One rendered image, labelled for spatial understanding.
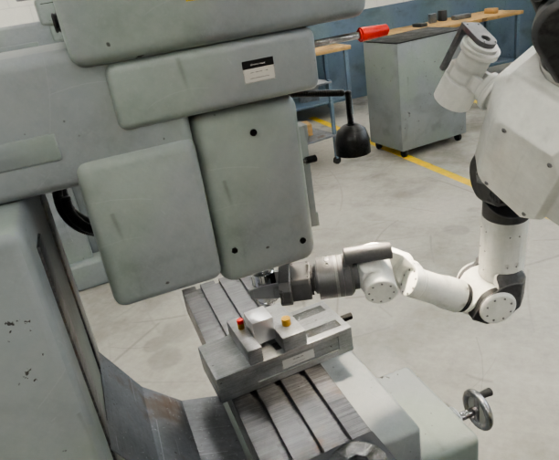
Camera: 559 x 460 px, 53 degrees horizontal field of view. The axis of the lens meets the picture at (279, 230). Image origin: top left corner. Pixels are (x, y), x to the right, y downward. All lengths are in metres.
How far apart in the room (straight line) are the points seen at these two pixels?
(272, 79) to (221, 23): 0.12
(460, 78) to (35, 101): 0.65
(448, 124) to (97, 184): 5.21
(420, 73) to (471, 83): 4.62
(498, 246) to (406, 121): 4.44
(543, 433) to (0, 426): 2.12
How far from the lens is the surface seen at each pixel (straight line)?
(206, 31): 0.88
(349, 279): 1.12
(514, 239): 1.19
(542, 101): 0.82
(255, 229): 1.00
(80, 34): 0.85
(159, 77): 0.88
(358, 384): 1.45
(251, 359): 1.30
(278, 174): 0.98
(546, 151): 0.82
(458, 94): 0.98
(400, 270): 1.22
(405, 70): 5.48
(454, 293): 1.22
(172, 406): 1.41
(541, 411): 2.70
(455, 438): 1.49
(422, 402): 1.58
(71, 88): 0.88
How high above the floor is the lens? 1.81
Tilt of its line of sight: 24 degrees down
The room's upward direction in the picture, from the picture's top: 9 degrees counter-clockwise
